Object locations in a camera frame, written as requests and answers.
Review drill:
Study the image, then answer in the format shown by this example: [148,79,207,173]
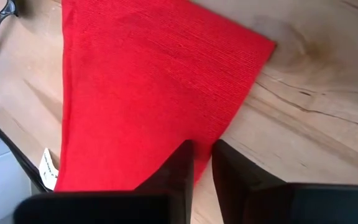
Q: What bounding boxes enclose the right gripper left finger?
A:
[135,139,195,224]

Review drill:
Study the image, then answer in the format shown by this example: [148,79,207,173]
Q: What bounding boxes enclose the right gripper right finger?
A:
[212,139,291,224]

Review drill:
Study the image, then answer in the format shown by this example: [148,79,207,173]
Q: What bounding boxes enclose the red cloth napkin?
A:
[54,0,278,192]

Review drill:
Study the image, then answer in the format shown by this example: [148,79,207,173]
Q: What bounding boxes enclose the white paper label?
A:
[38,147,60,191]

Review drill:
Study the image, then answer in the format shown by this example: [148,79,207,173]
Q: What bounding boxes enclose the black aluminium table frame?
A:
[0,107,51,194]

